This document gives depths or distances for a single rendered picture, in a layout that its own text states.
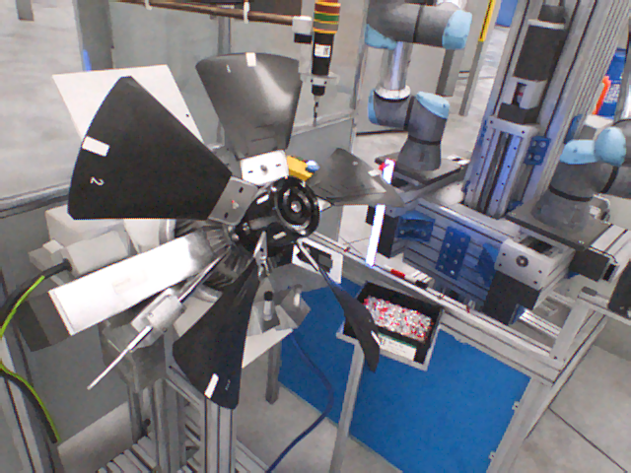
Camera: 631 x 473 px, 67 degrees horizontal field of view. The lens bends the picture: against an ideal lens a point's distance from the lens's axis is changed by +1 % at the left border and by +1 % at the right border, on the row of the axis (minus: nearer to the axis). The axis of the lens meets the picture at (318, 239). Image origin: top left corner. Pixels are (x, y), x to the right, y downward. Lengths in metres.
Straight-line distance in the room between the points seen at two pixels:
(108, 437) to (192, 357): 1.37
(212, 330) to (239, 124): 0.43
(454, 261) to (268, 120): 0.92
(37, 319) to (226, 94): 0.53
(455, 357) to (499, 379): 0.12
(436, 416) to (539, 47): 1.12
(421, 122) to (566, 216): 0.53
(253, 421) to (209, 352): 1.32
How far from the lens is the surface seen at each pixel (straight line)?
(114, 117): 0.77
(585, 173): 1.45
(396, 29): 1.10
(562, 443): 2.37
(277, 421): 2.04
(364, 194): 1.05
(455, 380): 1.46
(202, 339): 0.72
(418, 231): 1.70
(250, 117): 0.97
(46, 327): 0.80
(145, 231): 1.01
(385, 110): 1.62
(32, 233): 1.49
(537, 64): 1.57
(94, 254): 0.88
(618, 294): 1.15
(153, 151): 0.78
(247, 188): 0.86
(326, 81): 0.86
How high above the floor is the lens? 1.61
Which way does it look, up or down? 31 degrees down
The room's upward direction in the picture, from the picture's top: 8 degrees clockwise
